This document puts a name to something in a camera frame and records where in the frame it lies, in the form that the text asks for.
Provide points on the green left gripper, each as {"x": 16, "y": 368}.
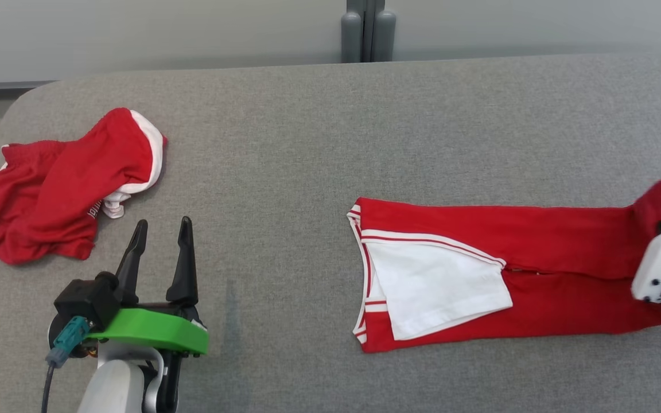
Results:
{"x": 147, "y": 330}

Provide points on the red jersey with black numbers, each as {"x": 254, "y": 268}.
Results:
{"x": 566, "y": 241}

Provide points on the red shorts with white stripe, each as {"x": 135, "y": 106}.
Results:
{"x": 49, "y": 195}

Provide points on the grey rounded cylinder stop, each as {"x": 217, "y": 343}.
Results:
{"x": 351, "y": 37}
{"x": 385, "y": 35}

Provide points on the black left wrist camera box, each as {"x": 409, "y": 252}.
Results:
{"x": 86, "y": 298}

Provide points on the grey vertical frame post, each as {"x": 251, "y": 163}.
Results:
{"x": 368, "y": 23}

